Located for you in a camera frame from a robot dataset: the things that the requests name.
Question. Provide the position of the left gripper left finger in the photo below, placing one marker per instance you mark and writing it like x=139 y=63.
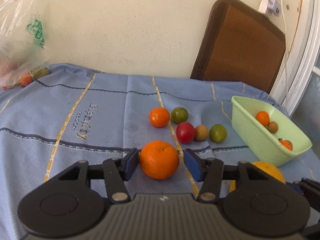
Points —
x=77 y=199

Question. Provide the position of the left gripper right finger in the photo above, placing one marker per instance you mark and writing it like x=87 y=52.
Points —
x=249 y=198

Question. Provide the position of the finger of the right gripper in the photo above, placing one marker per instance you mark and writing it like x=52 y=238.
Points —
x=310 y=190

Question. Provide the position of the large yellow grapefruit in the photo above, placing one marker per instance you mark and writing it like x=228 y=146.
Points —
x=267 y=172

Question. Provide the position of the small back tangerine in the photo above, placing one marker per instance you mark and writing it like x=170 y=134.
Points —
x=286 y=143

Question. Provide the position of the brown kiwi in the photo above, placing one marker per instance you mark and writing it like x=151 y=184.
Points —
x=201 y=133
x=272 y=127

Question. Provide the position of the green lime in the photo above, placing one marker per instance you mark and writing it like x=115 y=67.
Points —
x=218 y=133
x=179 y=115

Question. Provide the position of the red tomato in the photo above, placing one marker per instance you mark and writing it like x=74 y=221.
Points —
x=185 y=132

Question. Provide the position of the large orange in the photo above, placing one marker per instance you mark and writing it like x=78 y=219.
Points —
x=159 y=160

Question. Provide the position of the small orange tangerine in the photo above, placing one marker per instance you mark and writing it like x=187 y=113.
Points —
x=159 y=117

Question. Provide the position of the light green plastic basket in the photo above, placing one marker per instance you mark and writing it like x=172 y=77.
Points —
x=264 y=144

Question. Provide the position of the blue checked tablecloth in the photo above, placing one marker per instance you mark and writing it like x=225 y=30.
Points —
x=74 y=114

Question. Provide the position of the orange fruit by bag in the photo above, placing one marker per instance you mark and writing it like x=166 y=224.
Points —
x=26 y=79

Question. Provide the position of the green fruit by bag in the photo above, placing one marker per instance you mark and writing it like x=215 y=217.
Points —
x=39 y=73

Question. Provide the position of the clear plastic bag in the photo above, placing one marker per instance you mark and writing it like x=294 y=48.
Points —
x=23 y=39

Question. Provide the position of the brown woven chair mat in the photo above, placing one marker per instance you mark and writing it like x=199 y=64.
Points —
x=239 y=44

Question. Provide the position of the white window frame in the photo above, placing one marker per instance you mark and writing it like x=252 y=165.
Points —
x=302 y=54

